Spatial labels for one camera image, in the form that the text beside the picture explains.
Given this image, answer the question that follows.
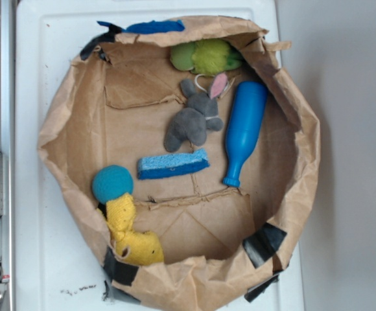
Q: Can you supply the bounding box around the blue sponge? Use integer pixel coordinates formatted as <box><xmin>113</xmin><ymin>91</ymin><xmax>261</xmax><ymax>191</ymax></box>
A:
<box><xmin>137</xmin><ymin>148</ymin><xmax>210</xmax><ymax>180</ymax></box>

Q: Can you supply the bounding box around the grey plush bunny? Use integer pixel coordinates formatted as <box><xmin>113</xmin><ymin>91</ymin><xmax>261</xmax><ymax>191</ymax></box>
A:
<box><xmin>164</xmin><ymin>73</ymin><xmax>228</xmax><ymax>152</ymax></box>

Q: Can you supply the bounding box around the blue plastic bottle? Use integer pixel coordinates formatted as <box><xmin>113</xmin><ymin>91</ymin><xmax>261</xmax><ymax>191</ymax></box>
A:
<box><xmin>223</xmin><ymin>81</ymin><xmax>268</xmax><ymax>187</ymax></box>

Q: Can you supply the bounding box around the teal knitted ball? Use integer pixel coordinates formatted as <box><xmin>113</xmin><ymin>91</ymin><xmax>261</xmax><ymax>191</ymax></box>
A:
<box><xmin>91</xmin><ymin>165</ymin><xmax>134</xmax><ymax>204</ymax></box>

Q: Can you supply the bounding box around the green plush toy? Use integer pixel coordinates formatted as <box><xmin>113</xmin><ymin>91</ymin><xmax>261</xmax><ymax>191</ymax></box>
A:
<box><xmin>170</xmin><ymin>39</ymin><xmax>244</xmax><ymax>76</ymax></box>

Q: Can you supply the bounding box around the yellow cloth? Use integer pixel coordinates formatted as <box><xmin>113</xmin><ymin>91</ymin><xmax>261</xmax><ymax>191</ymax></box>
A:
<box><xmin>104</xmin><ymin>193</ymin><xmax>164</xmax><ymax>266</ymax></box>

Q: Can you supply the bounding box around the black tape patch right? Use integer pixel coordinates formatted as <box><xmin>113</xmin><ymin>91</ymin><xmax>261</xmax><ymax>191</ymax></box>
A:
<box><xmin>242</xmin><ymin>223</ymin><xmax>287</xmax><ymax>268</ymax></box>

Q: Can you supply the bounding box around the black tape patch bottom-left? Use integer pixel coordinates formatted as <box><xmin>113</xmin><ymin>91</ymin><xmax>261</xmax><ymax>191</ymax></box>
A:
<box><xmin>102</xmin><ymin>248</ymin><xmax>139</xmax><ymax>286</ymax></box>

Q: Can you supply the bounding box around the blue felt strip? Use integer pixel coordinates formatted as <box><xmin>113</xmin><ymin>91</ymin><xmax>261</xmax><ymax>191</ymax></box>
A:
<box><xmin>97</xmin><ymin>19</ymin><xmax>185</xmax><ymax>34</ymax></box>

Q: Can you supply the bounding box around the black tape patch top-left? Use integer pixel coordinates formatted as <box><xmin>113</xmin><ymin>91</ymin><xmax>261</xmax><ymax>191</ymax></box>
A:
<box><xmin>80</xmin><ymin>23</ymin><xmax>123</xmax><ymax>61</ymax></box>

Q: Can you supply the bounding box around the black tape strip bottom-right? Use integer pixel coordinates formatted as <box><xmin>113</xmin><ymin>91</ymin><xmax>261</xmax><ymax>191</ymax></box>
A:
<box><xmin>244</xmin><ymin>271</ymin><xmax>281</xmax><ymax>303</ymax></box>

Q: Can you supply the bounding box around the white tray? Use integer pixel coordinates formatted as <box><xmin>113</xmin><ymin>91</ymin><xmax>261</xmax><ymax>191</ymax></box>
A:
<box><xmin>14</xmin><ymin>0</ymin><xmax>307</xmax><ymax>311</ymax></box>

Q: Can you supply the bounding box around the aluminium rail frame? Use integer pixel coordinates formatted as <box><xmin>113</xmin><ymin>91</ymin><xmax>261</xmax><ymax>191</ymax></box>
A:
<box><xmin>0</xmin><ymin>1</ymin><xmax>17</xmax><ymax>310</ymax></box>

